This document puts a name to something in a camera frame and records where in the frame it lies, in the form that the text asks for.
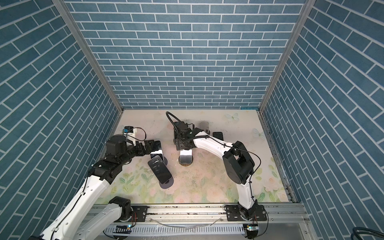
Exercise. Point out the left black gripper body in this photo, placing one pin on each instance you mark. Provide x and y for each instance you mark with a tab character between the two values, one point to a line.
147	151

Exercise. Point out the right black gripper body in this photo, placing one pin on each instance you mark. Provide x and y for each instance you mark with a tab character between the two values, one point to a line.
180	143

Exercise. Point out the shiny phone stand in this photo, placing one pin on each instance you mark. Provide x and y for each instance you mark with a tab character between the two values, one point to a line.
157	150
186	156
218	135

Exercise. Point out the black phone stand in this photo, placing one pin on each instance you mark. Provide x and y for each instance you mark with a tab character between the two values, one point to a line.
160	170

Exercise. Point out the grey phone stand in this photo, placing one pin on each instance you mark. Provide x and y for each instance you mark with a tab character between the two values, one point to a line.
167	184
205	126

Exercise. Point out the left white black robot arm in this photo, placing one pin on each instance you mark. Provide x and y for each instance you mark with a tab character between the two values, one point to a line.
68	225

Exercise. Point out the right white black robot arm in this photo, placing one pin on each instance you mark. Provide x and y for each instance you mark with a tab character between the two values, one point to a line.
238	163

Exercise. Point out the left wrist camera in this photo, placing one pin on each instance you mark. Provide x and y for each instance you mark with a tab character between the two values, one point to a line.
129	131

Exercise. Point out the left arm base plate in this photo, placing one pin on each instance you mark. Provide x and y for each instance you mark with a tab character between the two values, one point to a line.
136	214

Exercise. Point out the white slotted cable duct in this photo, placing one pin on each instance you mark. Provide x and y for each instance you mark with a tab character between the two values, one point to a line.
158	230

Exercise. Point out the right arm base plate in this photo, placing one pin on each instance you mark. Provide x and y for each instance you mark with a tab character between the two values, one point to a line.
236	213

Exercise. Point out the aluminium mounting rail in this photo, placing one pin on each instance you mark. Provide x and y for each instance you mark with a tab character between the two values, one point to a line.
186	213

